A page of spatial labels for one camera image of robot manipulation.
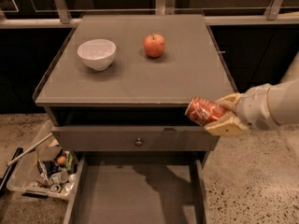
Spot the grey drawer cabinet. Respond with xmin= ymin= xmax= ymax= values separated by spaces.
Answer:
xmin=34 ymin=15 xmax=235 ymax=168

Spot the red coke can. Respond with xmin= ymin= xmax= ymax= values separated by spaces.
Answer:
xmin=185 ymin=97 xmax=228 ymax=126

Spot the orange fruit in bin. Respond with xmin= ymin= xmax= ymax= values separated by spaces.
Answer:
xmin=57 ymin=155 xmax=66 ymax=165

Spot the white rod in bin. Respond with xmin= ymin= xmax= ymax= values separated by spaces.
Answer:
xmin=6 ymin=133 xmax=52 ymax=167

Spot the dark snack bag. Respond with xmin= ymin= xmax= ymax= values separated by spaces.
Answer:
xmin=37 ymin=161 xmax=60 ymax=180

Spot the open grey middle drawer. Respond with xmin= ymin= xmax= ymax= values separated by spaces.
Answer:
xmin=64 ymin=153 xmax=211 ymax=224

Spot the metal railing frame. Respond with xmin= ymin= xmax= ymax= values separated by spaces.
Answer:
xmin=0 ymin=0 xmax=299 ymax=29

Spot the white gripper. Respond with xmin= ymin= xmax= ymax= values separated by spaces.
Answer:
xmin=204 ymin=84 xmax=278 ymax=136

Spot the grey top drawer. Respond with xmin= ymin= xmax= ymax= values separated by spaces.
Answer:
xmin=51 ymin=125 xmax=220 ymax=152

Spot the white ceramic bowl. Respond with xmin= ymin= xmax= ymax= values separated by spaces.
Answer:
xmin=77 ymin=39 xmax=116 ymax=71

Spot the red apple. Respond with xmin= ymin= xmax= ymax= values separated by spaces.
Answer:
xmin=143 ymin=34 xmax=165 ymax=58

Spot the round metal drawer knob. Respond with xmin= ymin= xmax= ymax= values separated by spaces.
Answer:
xmin=135 ymin=137 xmax=143 ymax=147

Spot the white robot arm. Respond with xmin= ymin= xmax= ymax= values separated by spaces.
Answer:
xmin=204 ymin=52 xmax=299 ymax=136

